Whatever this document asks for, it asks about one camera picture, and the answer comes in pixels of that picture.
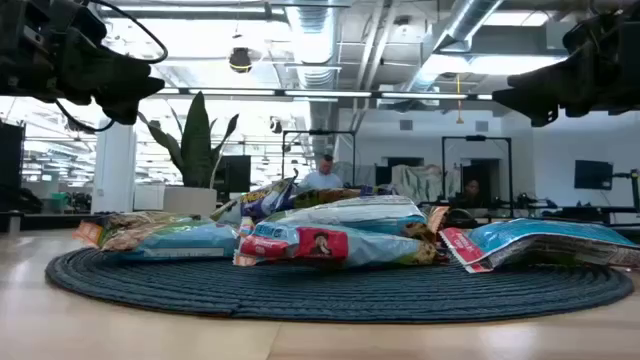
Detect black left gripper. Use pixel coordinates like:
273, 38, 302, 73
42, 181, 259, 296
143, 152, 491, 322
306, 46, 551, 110
0, 0, 166, 126

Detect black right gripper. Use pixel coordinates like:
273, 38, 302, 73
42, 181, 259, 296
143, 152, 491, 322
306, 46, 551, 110
492, 9, 640, 128

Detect red label chewy granola bar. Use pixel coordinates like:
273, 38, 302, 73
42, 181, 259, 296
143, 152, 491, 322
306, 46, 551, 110
233, 221, 449, 269
438, 217, 640, 275

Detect purple label chewy granola bar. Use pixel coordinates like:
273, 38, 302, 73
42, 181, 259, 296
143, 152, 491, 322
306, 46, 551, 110
209, 169, 299, 226

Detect white column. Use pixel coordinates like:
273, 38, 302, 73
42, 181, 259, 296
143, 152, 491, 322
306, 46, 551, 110
91, 119, 137, 215

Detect green snake plant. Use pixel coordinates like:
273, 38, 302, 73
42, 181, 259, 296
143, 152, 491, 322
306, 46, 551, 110
137, 90, 240, 189

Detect person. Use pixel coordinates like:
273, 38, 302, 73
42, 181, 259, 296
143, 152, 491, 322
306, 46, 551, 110
297, 153, 346, 191
459, 179, 484, 207

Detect white plant pot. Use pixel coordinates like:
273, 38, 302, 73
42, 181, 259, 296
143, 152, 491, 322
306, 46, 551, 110
162, 186, 219, 217

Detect green waste bin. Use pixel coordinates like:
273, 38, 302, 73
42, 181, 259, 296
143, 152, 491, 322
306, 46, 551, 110
49, 192, 70, 214

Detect black desk monitor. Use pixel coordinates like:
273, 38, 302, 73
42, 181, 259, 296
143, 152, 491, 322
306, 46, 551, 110
214, 154, 252, 194

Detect black cabinet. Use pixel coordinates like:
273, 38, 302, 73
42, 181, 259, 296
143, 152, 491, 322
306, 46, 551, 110
0, 121, 26, 214

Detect grey cloth cover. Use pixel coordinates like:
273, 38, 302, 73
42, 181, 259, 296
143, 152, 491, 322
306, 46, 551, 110
391, 163, 461, 204

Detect white light strip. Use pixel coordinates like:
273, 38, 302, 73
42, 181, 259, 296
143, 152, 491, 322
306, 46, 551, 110
154, 88, 494, 101

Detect dark blue round woven placemat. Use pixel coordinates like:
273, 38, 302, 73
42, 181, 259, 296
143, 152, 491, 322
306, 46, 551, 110
44, 247, 635, 325

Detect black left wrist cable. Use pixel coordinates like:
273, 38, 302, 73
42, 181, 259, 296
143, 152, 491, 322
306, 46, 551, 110
54, 0, 169, 135

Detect black metal frame rig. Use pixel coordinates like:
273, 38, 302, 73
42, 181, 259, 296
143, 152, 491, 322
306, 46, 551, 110
441, 134, 514, 217
281, 128, 357, 187

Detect yellow hanging cord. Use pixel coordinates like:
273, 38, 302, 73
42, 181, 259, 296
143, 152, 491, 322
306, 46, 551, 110
454, 74, 465, 125

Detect black wall monitor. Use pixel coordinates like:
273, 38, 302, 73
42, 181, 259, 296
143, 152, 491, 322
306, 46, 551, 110
573, 159, 615, 191

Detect silver ventilation duct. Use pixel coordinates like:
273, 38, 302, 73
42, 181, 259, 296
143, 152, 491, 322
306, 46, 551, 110
404, 0, 506, 91
287, 0, 342, 156

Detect black ceiling dome camera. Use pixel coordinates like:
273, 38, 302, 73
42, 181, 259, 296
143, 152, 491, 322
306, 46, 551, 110
228, 46, 254, 75

